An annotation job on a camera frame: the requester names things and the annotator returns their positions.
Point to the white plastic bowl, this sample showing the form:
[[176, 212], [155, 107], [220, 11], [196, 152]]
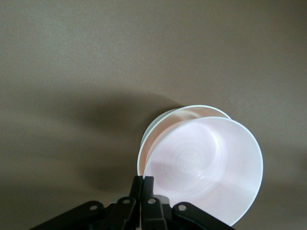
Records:
[[165, 124]]

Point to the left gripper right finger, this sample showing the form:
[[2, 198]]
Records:
[[152, 213]]

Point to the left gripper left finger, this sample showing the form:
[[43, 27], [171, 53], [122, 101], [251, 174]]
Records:
[[124, 210]]

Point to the brown table cloth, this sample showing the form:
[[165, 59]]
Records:
[[72, 48]]

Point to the pink plastic bowl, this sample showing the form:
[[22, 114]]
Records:
[[204, 155]]

